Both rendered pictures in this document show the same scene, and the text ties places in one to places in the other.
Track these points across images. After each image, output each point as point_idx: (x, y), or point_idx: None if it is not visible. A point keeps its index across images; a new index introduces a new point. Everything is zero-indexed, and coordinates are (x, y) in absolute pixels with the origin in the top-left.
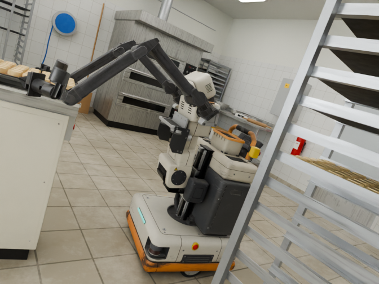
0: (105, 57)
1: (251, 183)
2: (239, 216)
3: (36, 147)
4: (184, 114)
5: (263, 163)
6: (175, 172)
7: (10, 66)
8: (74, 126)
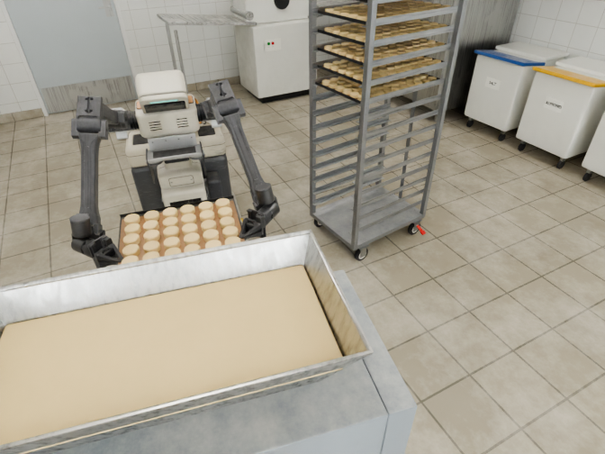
0: (96, 154)
1: (363, 127)
2: (362, 148)
3: None
4: (170, 132)
5: (365, 112)
6: (205, 190)
7: None
8: None
